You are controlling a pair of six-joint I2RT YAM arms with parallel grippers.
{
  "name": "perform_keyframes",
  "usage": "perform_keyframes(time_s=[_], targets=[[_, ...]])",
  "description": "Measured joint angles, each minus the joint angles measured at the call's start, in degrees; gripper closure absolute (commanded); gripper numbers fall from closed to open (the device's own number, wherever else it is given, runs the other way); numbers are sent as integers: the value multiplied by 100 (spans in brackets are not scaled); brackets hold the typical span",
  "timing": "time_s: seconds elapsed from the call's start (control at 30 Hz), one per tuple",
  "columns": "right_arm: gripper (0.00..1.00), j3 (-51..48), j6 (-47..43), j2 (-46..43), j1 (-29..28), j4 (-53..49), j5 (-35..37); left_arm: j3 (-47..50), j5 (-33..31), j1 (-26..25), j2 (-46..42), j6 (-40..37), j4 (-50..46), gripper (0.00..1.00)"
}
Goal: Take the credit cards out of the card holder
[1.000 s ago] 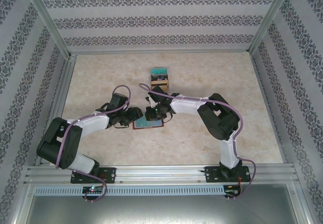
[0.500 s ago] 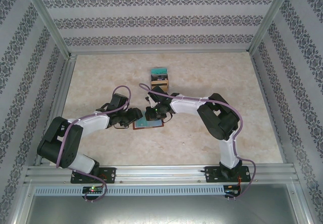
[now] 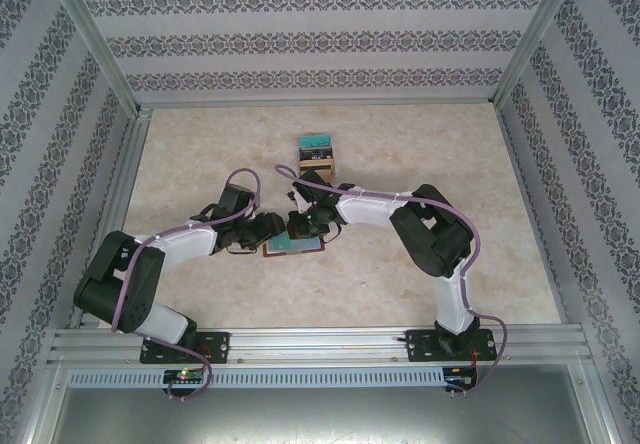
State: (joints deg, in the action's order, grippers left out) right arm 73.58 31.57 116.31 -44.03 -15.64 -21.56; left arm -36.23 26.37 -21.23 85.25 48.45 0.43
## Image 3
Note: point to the brown gold plastic card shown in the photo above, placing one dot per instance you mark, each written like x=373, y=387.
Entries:
x=320, y=166

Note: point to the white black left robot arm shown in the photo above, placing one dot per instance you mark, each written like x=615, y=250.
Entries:
x=190, y=241

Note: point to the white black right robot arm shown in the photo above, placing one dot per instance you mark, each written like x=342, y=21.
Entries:
x=370, y=209

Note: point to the small circuit board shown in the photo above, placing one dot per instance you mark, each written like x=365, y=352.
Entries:
x=457, y=379
x=185, y=376

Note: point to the grey sheet metal panel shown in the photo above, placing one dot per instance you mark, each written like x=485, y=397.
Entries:
x=320, y=419

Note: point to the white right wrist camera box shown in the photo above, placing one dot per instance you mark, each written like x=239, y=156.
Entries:
x=300, y=198

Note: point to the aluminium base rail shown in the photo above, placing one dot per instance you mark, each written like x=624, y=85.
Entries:
x=320, y=344

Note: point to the aluminium frame crossbar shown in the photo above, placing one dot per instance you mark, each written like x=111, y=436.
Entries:
x=315, y=103

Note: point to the aluminium side rail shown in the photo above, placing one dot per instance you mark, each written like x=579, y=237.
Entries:
x=122, y=184
x=536, y=214

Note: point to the aluminium frame post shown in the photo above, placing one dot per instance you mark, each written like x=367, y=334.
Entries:
x=97, y=34
x=536, y=34

